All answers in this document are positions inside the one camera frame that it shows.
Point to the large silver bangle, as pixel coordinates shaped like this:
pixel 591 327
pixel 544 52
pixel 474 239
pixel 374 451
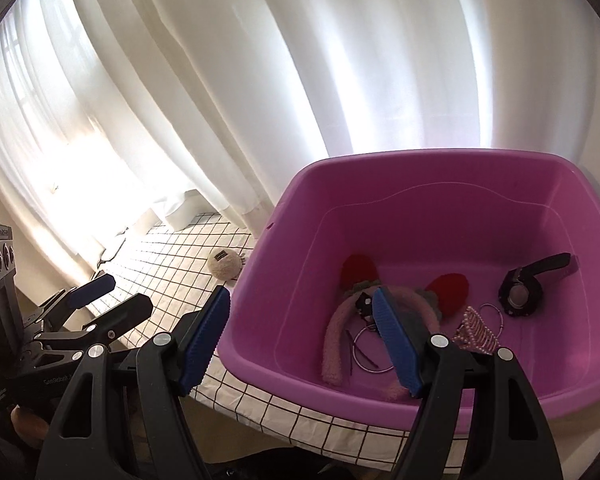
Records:
pixel 360 364

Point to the pink fluffy red-eared headband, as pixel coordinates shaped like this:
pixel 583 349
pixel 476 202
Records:
pixel 335 340

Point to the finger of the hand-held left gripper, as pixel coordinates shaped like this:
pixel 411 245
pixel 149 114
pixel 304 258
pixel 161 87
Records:
pixel 91 290
pixel 122 314

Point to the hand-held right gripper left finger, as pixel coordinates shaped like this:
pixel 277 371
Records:
pixel 205 345

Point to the beige fluffy hair clip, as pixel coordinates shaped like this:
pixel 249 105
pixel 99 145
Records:
pixel 225 264

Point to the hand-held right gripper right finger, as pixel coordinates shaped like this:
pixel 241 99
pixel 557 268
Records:
pixel 397 347

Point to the pink plastic basin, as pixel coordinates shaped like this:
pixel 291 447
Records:
pixel 505 210

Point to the person's left hand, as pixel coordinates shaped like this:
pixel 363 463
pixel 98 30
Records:
pixel 27 425

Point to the white grid-patterned bedsheet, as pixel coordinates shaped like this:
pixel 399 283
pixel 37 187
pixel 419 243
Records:
pixel 180 250

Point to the dark snap hair clip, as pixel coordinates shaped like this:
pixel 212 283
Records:
pixel 367 361

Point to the black wristwatch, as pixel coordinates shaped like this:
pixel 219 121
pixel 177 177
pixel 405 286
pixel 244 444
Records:
pixel 522 295

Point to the pearl claw hair clip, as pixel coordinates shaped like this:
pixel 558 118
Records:
pixel 475 335

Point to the white curtain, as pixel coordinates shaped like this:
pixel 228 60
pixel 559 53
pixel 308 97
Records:
pixel 280 85

